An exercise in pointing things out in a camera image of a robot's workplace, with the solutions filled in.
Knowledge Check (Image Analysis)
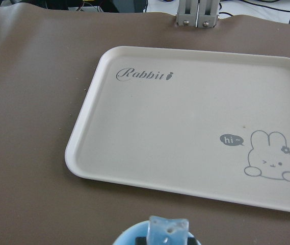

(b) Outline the clear ice cube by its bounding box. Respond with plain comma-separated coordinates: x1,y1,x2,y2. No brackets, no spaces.
146,215,189,244

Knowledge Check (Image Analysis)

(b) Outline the blue plastic cup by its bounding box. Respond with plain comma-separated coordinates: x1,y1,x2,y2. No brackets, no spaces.
114,220,200,245

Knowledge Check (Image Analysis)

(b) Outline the beige rabbit tray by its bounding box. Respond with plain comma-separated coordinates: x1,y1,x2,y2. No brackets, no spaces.
65,46,290,212

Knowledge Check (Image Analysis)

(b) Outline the aluminium frame post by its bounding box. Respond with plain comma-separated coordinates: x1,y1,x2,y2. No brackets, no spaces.
176,0,220,28

